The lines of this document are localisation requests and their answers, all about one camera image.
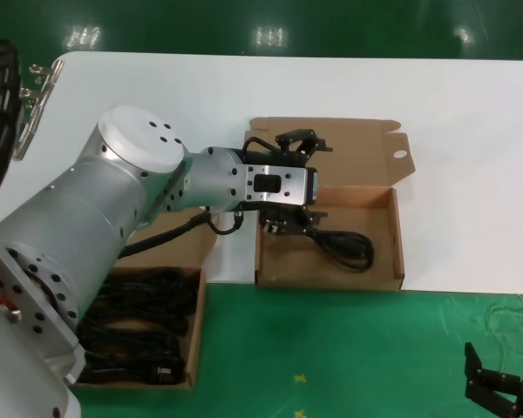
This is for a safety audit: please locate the silver binder clip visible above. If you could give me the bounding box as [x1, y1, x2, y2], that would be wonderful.
[19, 106, 44, 134]
[28, 61, 66, 86]
[12, 130, 34, 163]
[19, 84, 56, 110]

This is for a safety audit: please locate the black cable bundle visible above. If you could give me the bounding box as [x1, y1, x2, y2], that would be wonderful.
[0, 38, 24, 227]

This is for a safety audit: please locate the left wrist camera unit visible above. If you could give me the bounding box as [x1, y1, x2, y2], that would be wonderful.
[238, 163, 320, 206]

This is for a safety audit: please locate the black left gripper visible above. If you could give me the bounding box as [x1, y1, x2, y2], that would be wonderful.
[243, 128, 335, 236]

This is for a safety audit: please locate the green table cloth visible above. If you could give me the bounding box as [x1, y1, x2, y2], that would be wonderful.
[67, 282, 523, 418]

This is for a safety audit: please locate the open brown cardboard box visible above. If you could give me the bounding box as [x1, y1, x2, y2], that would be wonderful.
[67, 207, 222, 389]
[242, 116, 416, 292]

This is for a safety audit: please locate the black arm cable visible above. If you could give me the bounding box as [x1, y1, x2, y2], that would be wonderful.
[121, 207, 245, 259]

